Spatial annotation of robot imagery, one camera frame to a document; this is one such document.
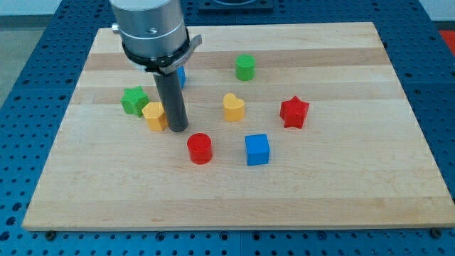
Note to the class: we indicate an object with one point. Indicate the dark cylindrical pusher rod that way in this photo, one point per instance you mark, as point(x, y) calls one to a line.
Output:
point(169, 90)

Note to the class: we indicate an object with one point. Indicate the black clamp ring with lever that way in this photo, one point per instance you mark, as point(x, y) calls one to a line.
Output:
point(161, 55)

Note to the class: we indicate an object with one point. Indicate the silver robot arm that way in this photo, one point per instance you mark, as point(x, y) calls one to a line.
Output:
point(155, 37)

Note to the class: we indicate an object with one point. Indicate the green star block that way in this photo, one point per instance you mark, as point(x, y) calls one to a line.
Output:
point(134, 100)

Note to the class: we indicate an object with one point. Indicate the red star block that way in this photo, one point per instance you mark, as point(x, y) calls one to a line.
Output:
point(294, 112)

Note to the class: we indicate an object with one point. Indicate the blue block behind rod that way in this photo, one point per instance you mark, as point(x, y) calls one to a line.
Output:
point(182, 76)

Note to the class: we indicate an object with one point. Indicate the yellow pentagon block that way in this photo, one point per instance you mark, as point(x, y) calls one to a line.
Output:
point(155, 116)

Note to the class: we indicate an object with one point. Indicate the red cylinder block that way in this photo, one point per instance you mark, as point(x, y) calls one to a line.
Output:
point(200, 148)

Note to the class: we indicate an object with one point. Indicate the yellow heart block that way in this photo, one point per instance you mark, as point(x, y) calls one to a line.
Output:
point(234, 108)

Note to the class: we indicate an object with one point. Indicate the green cylinder block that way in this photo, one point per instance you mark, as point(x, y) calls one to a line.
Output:
point(245, 67)

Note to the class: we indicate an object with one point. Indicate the blue cube block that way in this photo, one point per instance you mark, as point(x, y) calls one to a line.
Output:
point(257, 149)

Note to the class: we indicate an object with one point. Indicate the wooden board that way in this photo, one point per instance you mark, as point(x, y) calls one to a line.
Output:
point(360, 161)

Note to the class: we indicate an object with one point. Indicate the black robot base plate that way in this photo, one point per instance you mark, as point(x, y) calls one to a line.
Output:
point(205, 6)

